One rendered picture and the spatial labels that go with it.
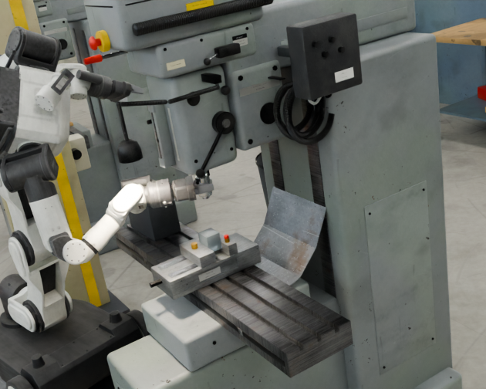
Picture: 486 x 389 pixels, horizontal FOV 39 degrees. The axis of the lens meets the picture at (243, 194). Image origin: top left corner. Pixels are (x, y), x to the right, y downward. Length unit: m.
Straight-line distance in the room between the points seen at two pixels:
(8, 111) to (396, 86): 1.25
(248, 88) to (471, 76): 4.96
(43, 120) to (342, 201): 1.00
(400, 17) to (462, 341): 1.68
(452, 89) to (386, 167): 4.77
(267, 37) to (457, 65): 4.98
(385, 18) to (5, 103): 1.29
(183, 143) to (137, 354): 0.77
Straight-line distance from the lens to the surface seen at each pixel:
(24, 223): 2.64
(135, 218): 2.86
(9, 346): 3.04
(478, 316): 3.74
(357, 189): 2.38
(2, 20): 3.76
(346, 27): 2.06
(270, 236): 2.61
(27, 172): 2.20
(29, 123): 2.25
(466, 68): 7.01
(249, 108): 2.18
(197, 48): 2.07
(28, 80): 2.32
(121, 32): 1.97
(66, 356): 2.80
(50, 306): 2.88
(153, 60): 2.05
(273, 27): 2.22
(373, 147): 2.39
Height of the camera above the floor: 2.03
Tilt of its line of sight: 22 degrees down
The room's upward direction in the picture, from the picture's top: 9 degrees counter-clockwise
